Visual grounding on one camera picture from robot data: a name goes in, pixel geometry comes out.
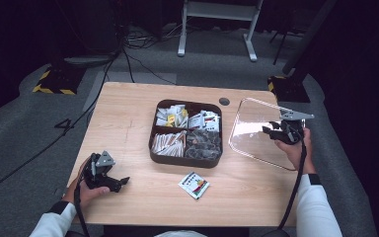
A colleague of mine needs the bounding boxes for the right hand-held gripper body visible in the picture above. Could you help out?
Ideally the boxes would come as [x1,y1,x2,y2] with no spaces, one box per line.
[273,109,316,146]

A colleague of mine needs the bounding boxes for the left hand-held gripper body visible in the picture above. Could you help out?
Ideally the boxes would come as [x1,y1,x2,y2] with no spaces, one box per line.
[83,150,121,190]

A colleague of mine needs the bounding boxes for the clear plastic box lid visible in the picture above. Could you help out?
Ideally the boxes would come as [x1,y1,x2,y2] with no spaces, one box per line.
[228,97,307,172]

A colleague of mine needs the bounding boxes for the dark brown compartment box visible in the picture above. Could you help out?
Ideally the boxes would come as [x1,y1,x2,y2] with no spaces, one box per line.
[148,99,224,170]

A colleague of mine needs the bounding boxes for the white packet with coloured print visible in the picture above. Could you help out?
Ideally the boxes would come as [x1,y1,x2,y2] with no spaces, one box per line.
[178,171,211,200]

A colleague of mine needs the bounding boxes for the person's left hand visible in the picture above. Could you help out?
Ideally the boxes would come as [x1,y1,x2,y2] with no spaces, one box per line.
[61,157,111,210]

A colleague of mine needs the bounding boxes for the person's right hand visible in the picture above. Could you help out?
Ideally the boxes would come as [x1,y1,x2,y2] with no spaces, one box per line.
[273,127,318,176]

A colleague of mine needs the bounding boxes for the black yellow striped base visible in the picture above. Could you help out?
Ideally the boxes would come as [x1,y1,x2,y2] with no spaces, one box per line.
[32,63,87,97]
[266,75,311,104]

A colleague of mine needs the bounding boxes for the pile of brown stick sachets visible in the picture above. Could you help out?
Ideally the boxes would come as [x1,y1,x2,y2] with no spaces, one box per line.
[151,130,188,157]

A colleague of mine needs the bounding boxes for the pile of white red packets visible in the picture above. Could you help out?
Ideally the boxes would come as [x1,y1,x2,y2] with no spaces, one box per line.
[188,110,221,132]

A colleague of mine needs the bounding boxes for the pile of dark grey packets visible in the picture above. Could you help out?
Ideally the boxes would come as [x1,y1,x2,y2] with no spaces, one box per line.
[185,128,222,160]

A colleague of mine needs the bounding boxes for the person's white clothing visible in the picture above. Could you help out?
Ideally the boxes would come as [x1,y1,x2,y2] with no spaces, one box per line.
[152,229,208,237]

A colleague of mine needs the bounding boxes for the pile of white yellow packets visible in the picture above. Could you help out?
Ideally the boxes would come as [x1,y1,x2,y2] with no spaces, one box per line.
[156,104,190,128]

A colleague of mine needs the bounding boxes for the black tripod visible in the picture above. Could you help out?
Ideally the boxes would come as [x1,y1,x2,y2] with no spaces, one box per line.
[269,28,305,66]

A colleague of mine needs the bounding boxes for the dark slanted pole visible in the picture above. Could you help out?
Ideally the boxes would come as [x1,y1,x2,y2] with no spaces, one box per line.
[280,0,339,76]

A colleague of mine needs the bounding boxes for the grey flat floor base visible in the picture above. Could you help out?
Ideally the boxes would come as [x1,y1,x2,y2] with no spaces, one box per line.
[63,56,116,68]

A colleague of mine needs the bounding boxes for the white metal stand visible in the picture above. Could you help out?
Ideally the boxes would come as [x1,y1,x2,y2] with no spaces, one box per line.
[177,0,265,63]

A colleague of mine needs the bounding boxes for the left hand-held gripper cable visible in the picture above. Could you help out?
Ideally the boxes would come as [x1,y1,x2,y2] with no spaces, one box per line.
[73,171,92,237]

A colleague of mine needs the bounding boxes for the hand-held gripper cable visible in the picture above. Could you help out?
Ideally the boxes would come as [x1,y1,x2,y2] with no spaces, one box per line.
[73,171,92,237]
[276,139,308,231]

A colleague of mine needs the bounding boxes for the right hand-held gripper cable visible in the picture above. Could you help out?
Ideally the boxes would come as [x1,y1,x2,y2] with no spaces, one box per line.
[276,139,308,231]

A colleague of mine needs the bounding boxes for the long black floor cable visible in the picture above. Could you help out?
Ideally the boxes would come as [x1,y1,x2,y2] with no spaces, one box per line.
[0,48,126,201]

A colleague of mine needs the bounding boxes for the thin black floor cable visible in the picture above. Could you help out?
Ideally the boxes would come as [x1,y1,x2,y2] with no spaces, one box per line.
[122,48,178,86]

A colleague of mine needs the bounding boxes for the bundle of floor cables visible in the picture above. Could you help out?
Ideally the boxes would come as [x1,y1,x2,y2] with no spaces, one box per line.
[124,23,186,50]

